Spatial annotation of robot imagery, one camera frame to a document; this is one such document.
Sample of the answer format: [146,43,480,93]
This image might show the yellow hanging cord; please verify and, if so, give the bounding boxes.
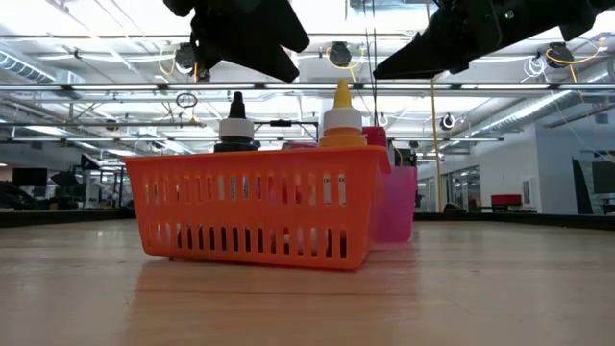
[424,76,446,212]

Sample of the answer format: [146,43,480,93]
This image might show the black table frame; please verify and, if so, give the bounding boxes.
[0,207,615,232]

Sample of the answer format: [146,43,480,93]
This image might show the black gantry frame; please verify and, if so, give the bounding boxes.
[254,119,321,148]

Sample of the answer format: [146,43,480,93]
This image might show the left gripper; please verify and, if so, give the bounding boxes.
[162,0,311,84]

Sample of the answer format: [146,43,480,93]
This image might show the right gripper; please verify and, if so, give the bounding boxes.
[373,0,615,80]

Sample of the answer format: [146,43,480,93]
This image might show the yellow food colouring bottle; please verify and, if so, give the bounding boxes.
[314,79,369,259]

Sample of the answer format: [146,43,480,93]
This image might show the black hanging cables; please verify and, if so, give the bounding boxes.
[362,0,381,148]

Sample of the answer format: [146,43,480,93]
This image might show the black computer monitor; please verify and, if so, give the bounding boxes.
[12,166,49,188]

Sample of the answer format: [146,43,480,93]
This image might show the black background machine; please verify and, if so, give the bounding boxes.
[386,147,419,168]

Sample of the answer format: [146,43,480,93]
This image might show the pink plastic bin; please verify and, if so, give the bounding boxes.
[282,139,419,245]

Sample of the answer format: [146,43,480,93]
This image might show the black food colouring bottle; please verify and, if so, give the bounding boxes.
[212,90,263,252]

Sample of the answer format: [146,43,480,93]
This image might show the orange slotted plastic basket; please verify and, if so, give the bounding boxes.
[122,145,393,272]

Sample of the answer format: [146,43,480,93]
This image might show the hanging wire ring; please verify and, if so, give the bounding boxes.
[174,91,199,111]

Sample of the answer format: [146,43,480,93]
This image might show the white coiled ceiling cable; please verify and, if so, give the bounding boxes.
[522,56,549,84]

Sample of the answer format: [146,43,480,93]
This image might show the red candy bag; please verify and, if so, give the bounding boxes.
[360,125,389,149]

